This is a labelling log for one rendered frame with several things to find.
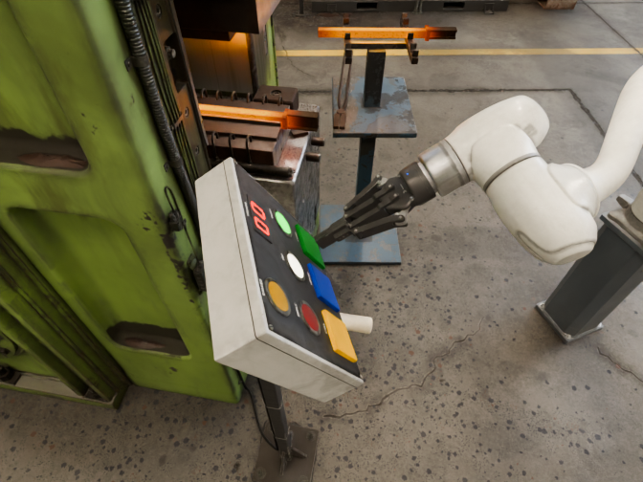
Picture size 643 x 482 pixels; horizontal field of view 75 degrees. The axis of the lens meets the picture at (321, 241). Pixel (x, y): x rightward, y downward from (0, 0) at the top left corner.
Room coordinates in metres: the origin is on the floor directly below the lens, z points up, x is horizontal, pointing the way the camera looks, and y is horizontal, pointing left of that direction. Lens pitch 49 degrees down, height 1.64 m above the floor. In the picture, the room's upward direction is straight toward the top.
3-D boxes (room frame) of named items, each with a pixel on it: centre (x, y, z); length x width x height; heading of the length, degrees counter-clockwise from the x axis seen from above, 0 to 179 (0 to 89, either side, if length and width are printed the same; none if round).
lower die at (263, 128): (1.00, 0.31, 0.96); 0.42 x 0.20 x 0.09; 80
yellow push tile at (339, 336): (0.33, -0.03, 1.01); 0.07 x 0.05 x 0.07; 15
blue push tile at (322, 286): (0.43, 0.00, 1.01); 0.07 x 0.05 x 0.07; 15
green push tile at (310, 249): (0.53, 0.03, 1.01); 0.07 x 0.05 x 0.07; 15
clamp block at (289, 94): (1.15, 0.14, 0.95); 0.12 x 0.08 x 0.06; 80
